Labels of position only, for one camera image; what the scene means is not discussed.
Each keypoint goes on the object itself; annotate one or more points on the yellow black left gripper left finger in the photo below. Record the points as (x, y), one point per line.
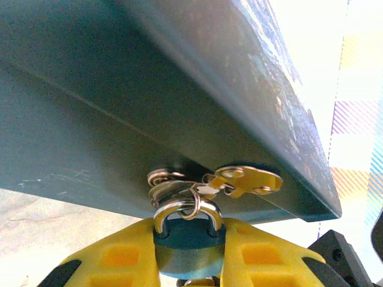
(134, 233)

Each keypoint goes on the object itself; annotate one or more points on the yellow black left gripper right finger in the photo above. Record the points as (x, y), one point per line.
(239, 236)

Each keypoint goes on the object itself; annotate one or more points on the blue padlock with silver shackle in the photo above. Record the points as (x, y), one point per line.
(188, 251)

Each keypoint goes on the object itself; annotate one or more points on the blue starry night print box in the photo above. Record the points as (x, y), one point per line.
(119, 104)

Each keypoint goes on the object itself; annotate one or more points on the silver metal box latch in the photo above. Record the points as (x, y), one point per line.
(161, 179)

